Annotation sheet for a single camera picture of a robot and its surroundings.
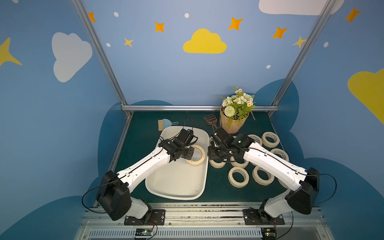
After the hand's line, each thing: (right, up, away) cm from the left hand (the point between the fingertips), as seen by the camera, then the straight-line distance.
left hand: (188, 149), depth 83 cm
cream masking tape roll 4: (+29, -10, +7) cm, 31 cm away
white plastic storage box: (-5, -19, +6) cm, 21 cm away
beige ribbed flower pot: (+31, +13, +16) cm, 37 cm away
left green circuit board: (-22, -39, -11) cm, 46 cm away
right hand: (+13, -1, -5) cm, 14 cm away
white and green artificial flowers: (+29, +25, +6) cm, 38 cm away
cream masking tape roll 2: (+48, +4, +21) cm, 52 cm away
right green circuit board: (+40, -40, -10) cm, 58 cm away
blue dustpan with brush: (-22, +15, +32) cm, 41 cm away
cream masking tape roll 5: (+18, -11, +8) cm, 22 cm away
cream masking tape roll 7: (+41, -19, +1) cm, 45 cm away
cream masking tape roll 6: (+26, -19, +1) cm, 32 cm away
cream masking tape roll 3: (+61, -4, +14) cm, 63 cm away
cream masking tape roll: (+55, 0, +19) cm, 58 cm away
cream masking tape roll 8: (+7, -6, -4) cm, 10 cm away
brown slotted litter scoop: (+17, +18, +32) cm, 41 cm away
